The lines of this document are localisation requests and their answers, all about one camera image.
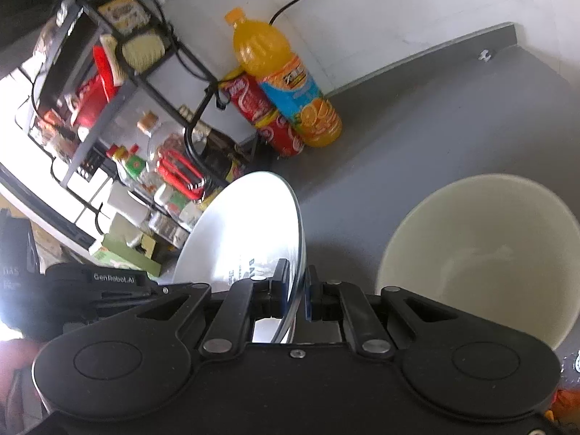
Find black wire rack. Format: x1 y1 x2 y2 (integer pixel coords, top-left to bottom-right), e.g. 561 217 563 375
13 0 273 254

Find green label sauce bottle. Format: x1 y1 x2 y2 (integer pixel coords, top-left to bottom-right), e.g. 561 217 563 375
113 144 152 182

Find green cardboard box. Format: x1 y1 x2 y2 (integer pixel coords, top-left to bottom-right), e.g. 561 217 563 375
88 233 164 277

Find white plastic container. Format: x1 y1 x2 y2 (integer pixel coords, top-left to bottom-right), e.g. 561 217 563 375
105 183 150 227

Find red cola bottle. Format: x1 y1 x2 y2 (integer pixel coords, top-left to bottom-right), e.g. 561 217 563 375
219 72 305 158

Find pale noodle block packet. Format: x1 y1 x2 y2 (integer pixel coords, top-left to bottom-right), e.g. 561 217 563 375
121 29 167 73

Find white ribbed bowl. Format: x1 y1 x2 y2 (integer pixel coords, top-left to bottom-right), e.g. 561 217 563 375
375 173 580 349

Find glass jar red clasps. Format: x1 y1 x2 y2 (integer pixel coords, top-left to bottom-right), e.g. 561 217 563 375
147 122 214 202

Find white plate blue lettered print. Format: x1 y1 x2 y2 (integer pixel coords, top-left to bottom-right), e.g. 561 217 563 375
173 171 303 344

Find yellow white food packet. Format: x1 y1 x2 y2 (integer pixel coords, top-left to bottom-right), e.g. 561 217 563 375
97 0 150 32

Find orange juice bottle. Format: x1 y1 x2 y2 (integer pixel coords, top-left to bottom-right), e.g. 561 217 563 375
224 7 343 148

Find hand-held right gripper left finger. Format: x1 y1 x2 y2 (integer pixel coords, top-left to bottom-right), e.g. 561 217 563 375
97 258 291 355

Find glass bottle cork stopper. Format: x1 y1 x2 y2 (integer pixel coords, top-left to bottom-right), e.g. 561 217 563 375
136 111 161 146

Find red snack bag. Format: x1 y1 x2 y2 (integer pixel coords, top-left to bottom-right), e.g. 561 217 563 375
70 45 121 130

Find orange object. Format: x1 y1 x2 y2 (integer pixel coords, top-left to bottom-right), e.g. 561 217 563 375
546 387 580 431

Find dark bottle yellow label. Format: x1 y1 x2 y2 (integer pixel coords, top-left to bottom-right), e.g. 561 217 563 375
179 105 254 182

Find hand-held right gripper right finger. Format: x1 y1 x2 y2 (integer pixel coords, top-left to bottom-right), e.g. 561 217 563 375
304 265 513 358

